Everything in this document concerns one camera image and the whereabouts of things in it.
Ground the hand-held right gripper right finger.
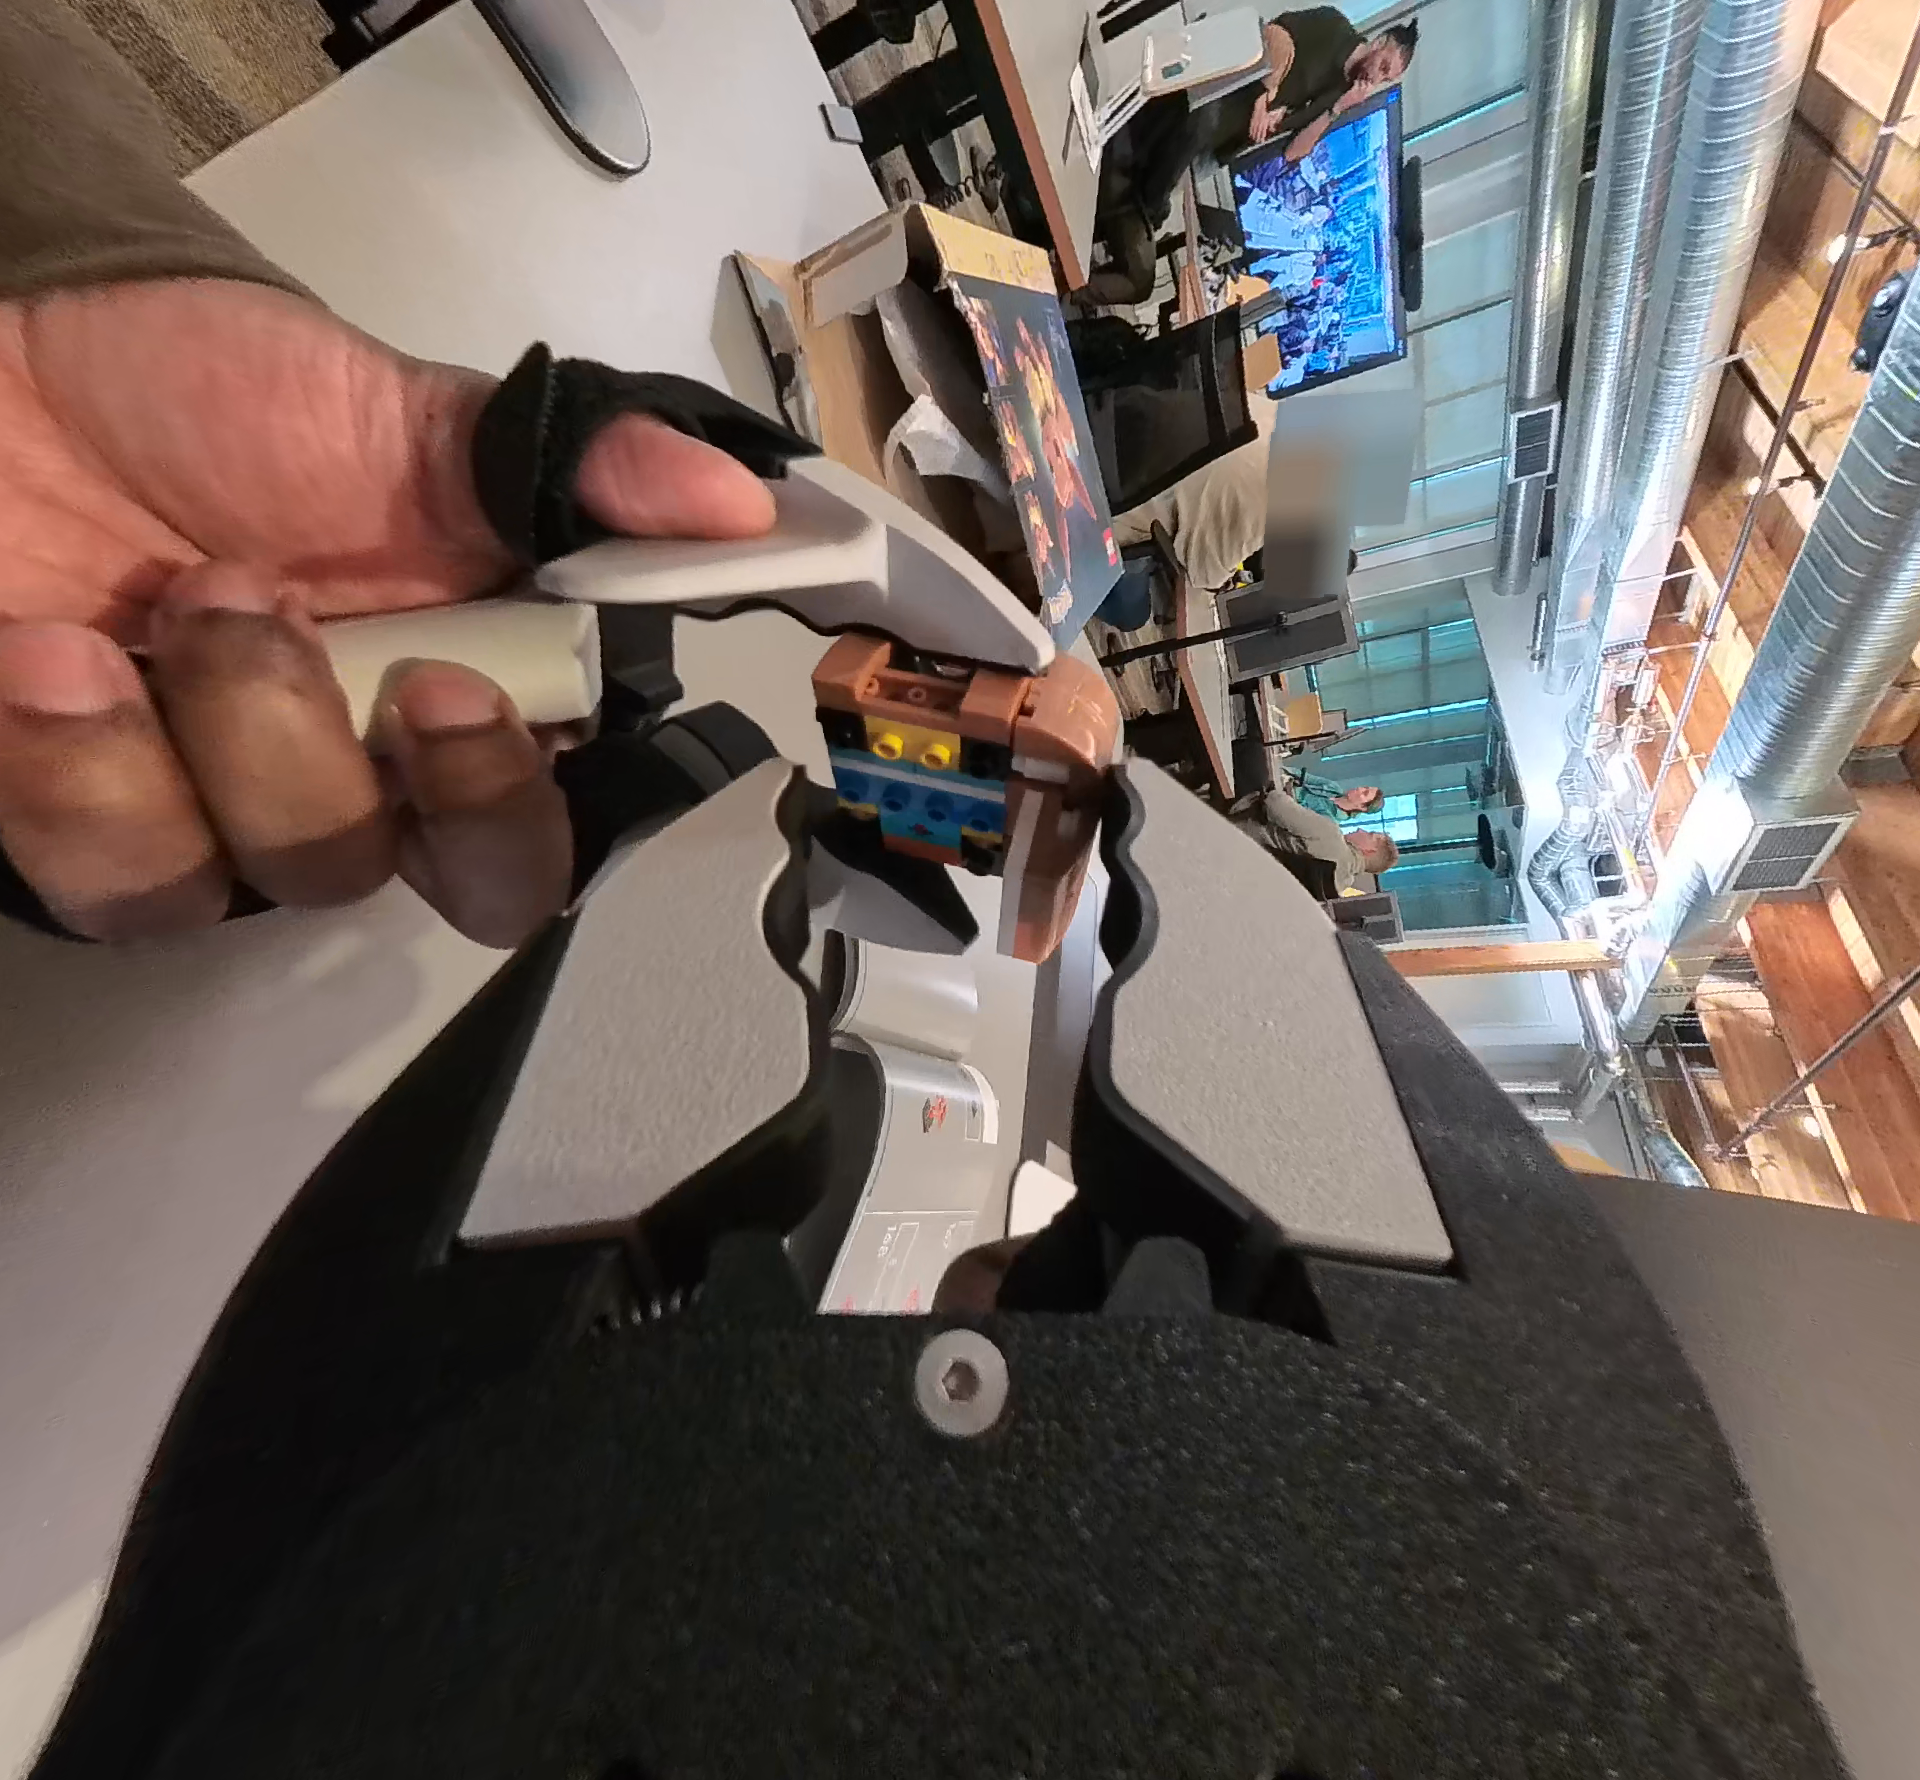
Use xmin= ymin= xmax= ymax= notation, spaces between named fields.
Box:
xmin=1072 ymin=752 xmax=1458 ymax=1271

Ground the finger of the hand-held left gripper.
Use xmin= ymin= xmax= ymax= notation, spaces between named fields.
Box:
xmin=812 ymin=821 xmax=987 ymax=958
xmin=532 ymin=457 xmax=1058 ymax=681

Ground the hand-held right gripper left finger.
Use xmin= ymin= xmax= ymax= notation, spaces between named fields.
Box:
xmin=452 ymin=756 xmax=838 ymax=1302

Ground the multicolour brick toy model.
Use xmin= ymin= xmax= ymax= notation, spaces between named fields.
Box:
xmin=812 ymin=628 xmax=1131 ymax=965

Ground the light desk with brown edge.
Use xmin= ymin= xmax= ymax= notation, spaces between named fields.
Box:
xmin=921 ymin=0 xmax=1092 ymax=290

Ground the grey desk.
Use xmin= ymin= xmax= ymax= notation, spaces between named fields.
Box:
xmin=0 ymin=0 xmax=1087 ymax=1780

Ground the person's right hand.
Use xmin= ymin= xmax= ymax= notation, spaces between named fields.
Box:
xmin=943 ymin=1231 xmax=1055 ymax=1312

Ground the person's left hand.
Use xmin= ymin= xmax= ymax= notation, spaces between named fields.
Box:
xmin=0 ymin=287 xmax=781 ymax=951

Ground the crumpled clear plastic bag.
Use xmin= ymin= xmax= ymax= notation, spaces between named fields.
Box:
xmin=878 ymin=279 xmax=1027 ymax=495

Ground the grey instruction booklet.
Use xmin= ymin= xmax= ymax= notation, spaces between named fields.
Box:
xmin=819 ymin=932 xmax=1013 ymax=1318

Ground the cardboard toy box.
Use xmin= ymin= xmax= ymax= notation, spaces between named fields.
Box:
xmin=733 ymin=200 xmax=1122 ymax=653

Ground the black office chair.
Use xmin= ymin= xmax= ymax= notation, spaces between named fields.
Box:
xmin=1072 ymin=308 xmax=1267 ymax=518

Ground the white vent grille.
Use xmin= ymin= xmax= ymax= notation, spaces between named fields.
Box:
xmin=1708 ymin=801 xmax=1865 ymax=898

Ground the white stand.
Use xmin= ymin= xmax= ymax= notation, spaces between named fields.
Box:
xmin=1068 ymin=5 xmax=1267 ymax=155

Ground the wall television screen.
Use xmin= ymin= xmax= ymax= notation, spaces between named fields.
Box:
xmin=1228 ymin=86 xmax=1426 ymax=401

